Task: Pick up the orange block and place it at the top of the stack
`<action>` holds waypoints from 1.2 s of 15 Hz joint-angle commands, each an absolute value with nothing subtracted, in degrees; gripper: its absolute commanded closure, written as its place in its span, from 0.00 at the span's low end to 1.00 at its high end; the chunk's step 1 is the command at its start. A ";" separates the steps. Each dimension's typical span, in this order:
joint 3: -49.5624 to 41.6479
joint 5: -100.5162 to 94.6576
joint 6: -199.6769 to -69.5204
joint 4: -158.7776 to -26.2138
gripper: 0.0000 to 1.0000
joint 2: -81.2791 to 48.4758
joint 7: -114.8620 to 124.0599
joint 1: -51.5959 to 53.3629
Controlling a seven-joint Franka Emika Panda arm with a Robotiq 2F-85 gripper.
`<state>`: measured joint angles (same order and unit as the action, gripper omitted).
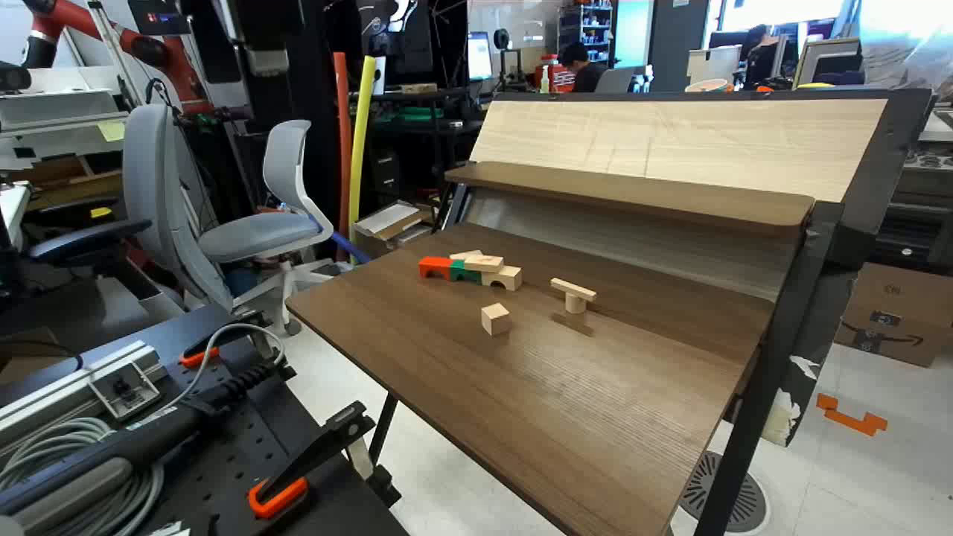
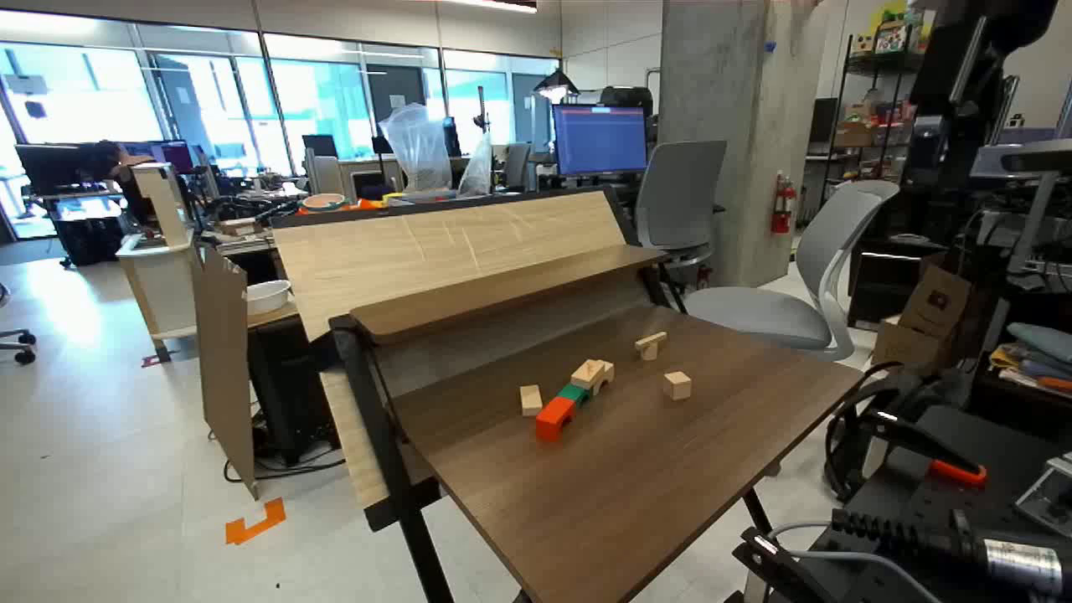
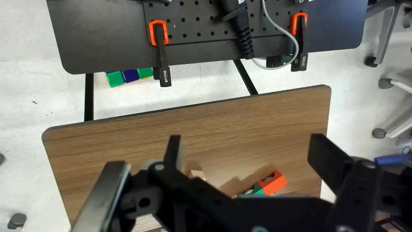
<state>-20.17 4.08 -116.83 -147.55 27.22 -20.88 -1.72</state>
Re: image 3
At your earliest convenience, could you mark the blue tube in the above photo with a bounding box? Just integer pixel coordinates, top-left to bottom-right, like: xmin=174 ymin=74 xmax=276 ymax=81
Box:
xmin=374 ymin=154 xmax=412 ymax=167

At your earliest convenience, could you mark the office chair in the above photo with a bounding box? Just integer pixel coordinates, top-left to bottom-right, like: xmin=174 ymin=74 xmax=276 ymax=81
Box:
xmin=372 ymin=72 xmax=412 ymax=140
xmin=364 ymin=0 xmax=412 ymax=68

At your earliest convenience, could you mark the grey caster wheel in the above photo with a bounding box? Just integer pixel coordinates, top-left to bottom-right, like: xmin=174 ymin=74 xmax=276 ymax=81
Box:
xmin=7 ymin=212 xmax=27 ymax=230

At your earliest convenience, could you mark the black cable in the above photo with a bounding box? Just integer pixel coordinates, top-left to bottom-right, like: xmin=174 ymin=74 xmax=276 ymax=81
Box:
xmin=218 ymin=0 xmax=255 ymax=60

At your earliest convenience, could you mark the green block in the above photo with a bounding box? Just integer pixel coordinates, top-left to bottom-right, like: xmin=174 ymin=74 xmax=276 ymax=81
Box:
xmin=246 ymin=183 xmax=266 ymax=196
xmin=137 ymin=67 xmax=154 ymax=80
xmin=106 ymin=71 xmax=125 ymax=88

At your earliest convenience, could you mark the grey cable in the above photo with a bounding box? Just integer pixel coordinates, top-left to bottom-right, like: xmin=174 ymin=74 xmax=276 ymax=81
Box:
xmin=251 ymin=0 xmax=300 ymax=71

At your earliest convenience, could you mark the blue block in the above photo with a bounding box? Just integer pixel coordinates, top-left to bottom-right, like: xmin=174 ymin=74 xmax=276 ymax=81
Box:
xmin=122 ymin=69 xmax=140 ymax=83

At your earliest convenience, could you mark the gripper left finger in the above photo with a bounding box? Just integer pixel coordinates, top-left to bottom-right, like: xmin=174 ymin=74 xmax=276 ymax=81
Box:
xmin=120 ymin=135 xmax=240 ymax=232

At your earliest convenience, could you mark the orange and black clamp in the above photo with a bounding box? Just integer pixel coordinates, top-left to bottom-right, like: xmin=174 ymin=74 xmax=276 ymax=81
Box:
xmin=289 ymin=12 xmax=309 ymax=72
xmin=148 ymin=20 xmax=172 ymax=88

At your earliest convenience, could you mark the plain wooden block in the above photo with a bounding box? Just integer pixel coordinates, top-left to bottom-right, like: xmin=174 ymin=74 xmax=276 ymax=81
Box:
xmin=188 ymin=169 xmax=207 ymax=182

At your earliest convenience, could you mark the orange block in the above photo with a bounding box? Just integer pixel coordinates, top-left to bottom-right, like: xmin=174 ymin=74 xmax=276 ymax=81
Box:
xmin=256 ymin=169 xmax=287 ymax=196

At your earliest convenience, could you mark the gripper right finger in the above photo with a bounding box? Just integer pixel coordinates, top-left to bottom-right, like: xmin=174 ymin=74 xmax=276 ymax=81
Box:
xmin=307 ymin=133 xmax=412 ymax=232

